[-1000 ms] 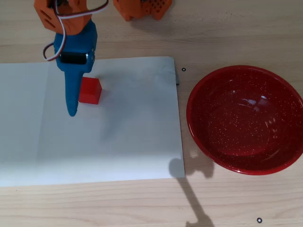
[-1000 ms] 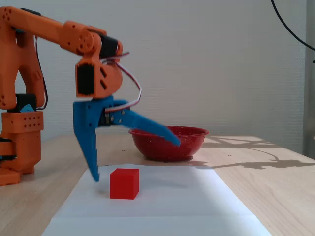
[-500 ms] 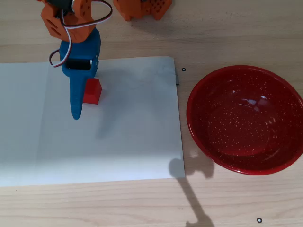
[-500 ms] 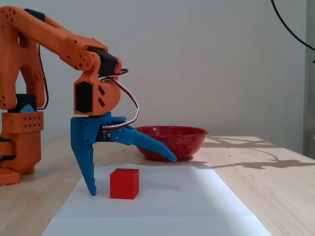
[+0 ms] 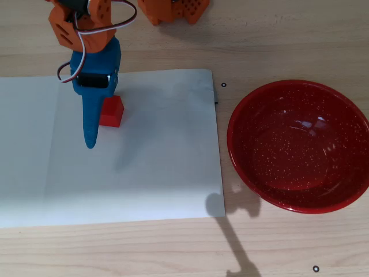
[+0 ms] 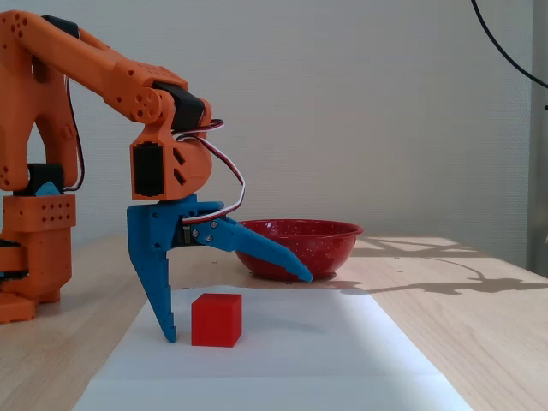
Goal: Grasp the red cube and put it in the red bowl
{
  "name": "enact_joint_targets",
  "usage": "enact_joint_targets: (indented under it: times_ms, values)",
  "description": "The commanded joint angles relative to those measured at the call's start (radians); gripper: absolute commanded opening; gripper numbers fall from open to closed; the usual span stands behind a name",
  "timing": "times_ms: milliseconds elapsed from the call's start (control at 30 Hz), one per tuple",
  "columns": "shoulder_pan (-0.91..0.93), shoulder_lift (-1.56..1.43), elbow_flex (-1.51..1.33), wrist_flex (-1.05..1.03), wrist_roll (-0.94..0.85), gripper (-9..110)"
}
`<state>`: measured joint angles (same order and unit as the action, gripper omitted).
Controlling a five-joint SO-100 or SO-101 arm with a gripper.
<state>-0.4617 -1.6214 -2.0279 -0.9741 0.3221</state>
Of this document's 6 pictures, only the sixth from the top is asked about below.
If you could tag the blue gripper body with servo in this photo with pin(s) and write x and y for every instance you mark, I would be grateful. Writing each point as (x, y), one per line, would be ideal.
(151, 226)

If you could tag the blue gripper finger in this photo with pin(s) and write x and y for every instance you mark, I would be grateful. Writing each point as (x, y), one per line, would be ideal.
(257, 244)
(158, 291)

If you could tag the red cube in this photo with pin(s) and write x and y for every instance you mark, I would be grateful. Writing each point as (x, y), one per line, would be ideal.
(216, 319)

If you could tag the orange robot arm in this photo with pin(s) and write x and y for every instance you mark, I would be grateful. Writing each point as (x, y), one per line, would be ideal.
(43, 107)

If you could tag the red speckled bowl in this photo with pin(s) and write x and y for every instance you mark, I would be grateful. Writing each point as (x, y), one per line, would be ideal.
(317, 248)

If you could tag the white paper sheet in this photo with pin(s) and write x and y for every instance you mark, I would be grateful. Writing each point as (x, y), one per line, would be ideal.
(265, 368)

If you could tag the grey vertical post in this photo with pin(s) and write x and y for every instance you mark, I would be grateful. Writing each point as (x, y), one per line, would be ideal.
(538, 150)

